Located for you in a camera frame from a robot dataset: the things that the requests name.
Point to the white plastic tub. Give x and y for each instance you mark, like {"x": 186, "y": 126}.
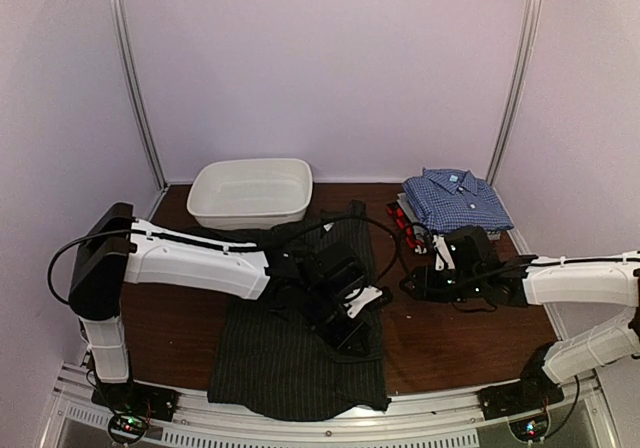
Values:
{"x": 251, "y": 193}

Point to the blue checked folded shirt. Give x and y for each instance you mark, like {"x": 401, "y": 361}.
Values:
{"x": 445, "y": 200}

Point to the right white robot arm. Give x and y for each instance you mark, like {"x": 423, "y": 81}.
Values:
{"x": 465, "y": 265}

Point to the left aluminium frame post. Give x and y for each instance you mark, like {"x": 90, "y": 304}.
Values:
{"x": 134, "y": 91}

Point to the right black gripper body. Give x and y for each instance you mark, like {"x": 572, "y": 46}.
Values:
{"x": 449, "y": 291}

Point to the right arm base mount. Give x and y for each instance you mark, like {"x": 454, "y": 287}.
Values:
{"x": 533, "y": 391}

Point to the grey folded shirt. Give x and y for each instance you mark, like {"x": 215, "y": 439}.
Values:
{"x": 408, "y": 211}

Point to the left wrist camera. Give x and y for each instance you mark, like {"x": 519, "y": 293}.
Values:
{"x": 366, "y": 298}

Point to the red black folded shirt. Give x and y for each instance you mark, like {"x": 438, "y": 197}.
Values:
{"x": 415, "y": 235}

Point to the right aluminium frame post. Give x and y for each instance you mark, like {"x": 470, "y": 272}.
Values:
{"x": 528, "y": 35}

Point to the aluminium frame post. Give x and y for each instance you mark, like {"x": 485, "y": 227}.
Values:
{"x": 134, "y": 91}
{"x": 528, "y": 35}

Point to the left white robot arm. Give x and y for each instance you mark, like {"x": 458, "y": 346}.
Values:
{"x": 121, "y": 248}

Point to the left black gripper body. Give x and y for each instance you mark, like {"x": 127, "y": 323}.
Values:
{"x": 316, "y": 313}

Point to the black pinstriped long sleeve shirt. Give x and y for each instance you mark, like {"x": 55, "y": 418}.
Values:
{"x": 269, "y": 360}

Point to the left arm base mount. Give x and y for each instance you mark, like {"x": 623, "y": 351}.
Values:
{"x": 132, "y": 406}

